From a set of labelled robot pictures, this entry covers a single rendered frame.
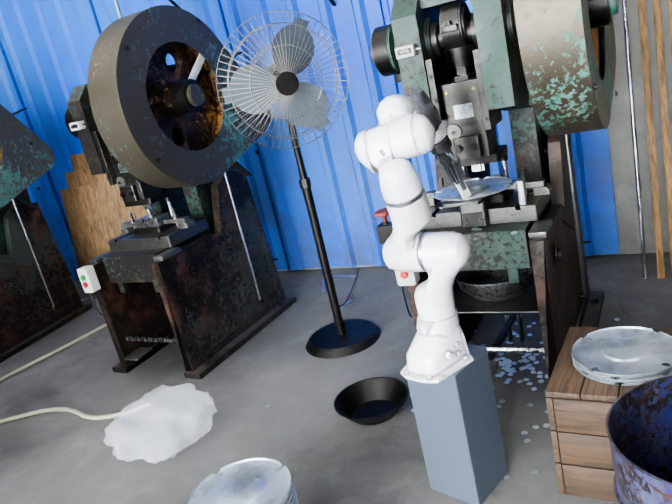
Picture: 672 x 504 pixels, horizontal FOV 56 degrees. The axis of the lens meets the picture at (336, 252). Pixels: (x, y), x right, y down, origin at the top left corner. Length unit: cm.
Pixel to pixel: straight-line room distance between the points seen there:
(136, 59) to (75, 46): 227
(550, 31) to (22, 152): 354
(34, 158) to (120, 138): 187
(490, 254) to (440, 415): 69
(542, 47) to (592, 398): 100
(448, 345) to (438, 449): 36
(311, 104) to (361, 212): 134
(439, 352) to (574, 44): 95
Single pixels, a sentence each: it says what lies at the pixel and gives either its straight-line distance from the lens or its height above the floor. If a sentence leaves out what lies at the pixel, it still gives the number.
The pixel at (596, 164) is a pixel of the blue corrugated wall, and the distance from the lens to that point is 362.
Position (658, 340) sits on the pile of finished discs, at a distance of 208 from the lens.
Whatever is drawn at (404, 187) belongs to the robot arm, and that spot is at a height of 100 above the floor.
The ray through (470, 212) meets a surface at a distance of 239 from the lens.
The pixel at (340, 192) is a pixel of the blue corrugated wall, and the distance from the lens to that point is 408.
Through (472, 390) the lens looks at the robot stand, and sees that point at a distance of 192.
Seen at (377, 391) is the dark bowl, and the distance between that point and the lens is 268.
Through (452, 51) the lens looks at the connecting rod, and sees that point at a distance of 242.
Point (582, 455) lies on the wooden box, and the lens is 201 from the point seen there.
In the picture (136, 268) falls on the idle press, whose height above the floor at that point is 58.
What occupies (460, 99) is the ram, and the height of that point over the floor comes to 111.
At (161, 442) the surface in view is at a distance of 263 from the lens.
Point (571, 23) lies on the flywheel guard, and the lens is 198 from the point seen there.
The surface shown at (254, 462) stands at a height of 31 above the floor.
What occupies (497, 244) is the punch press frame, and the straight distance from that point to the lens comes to 235.
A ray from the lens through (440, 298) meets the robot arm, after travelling 180.
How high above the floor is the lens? 136
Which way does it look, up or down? 17 degrees down
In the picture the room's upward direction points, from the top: 13 degrees counter-clockwise
